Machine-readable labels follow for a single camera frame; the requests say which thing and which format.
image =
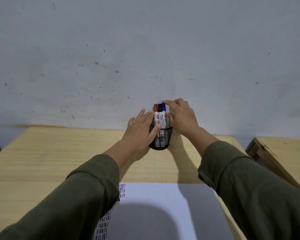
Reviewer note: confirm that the person's left thumb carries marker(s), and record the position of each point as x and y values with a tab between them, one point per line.
156	132

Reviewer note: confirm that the person's left little finger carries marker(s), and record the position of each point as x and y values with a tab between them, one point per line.
131	123

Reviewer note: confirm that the person's left hand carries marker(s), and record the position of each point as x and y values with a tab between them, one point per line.
137	134

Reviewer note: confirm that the person's right forearm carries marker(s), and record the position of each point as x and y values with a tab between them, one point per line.
252	192

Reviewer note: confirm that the black mesh pen holder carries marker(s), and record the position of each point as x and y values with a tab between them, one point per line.
163	145

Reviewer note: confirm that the person's left forearm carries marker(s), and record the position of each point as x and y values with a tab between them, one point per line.
72	197

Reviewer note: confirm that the light wooden side table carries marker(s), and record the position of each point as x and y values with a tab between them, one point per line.
287	157

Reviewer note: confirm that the white paper with marker strokes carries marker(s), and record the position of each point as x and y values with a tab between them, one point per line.
165	209

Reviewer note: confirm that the person's right thumb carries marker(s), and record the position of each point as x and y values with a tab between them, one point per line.
170	118

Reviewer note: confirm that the black cap whiteboard marker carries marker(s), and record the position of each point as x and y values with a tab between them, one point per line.
160	108

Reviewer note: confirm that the person's right hand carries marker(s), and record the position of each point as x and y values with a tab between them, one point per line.
183	119

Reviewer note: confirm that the blue cap whiteboard marker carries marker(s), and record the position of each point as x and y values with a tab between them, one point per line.
163	109

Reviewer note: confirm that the person's right middle finger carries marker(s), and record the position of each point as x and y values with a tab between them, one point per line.
180	100

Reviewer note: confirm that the red cap whiteboard marker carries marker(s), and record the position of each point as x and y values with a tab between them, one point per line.
156	107

